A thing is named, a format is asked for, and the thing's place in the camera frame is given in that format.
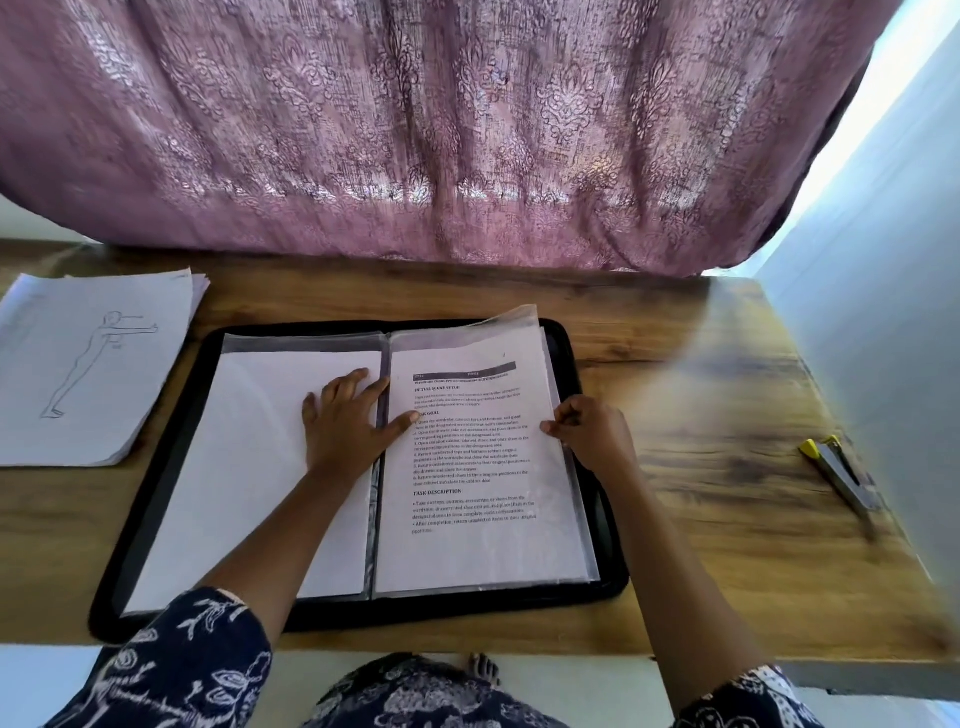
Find person's left hand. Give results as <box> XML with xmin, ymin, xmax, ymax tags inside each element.
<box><xmin>300</xmin><ymin>369</ymin><xmax>423</xmax><ymax>485</ymax></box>

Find person's right hand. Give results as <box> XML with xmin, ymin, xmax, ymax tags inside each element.
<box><xmin>540</xmin><ymin>394</ymin><xmax>644</xmax><ymax>485</ymax></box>

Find stack of printed papers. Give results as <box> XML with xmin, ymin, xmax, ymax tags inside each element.
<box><xmin>123</xmin><ymin>349</ymin><xmax>386</xmax><ymax>617</ymax></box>

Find stack with dark header bar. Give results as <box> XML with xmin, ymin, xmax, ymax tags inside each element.
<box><xmin>373</xmin><ymin>322</ymin><xmax>599</xmax><ymax>597</ymax></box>

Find black folder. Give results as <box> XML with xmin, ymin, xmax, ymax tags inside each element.
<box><xmin>87</xmin><ymin>316</ymin><xmax>632</xmax><ymax>647</ymax></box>

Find silver yellow black stapler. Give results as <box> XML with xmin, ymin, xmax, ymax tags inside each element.
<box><xmin>798</xmin><ymin>433</ymin><xmax>887</xmax><ymax>519</ymax></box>

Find body figure paper stack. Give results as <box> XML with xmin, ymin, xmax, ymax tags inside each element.
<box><xmin>0</xmin><ymin>267</ymin><xmax>213</xmax><ymax>470</ymax></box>

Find person's left forearm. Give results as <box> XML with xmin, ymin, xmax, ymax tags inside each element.
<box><xmin>202</xmin><ymin>465</ymin><xmax>374</xmax><ymax>647</ymax></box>

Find person's right forearm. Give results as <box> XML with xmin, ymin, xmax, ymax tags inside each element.
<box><xmin>600</xmin><ymin>468</ymin><xmax>779</xmax><ymax>707</ymax></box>

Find pink patterned curtain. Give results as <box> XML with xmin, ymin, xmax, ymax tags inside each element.
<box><xmin>0</xmin><ymin>0</ymin><xmax>905</xmax><ymax>279</ymax></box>

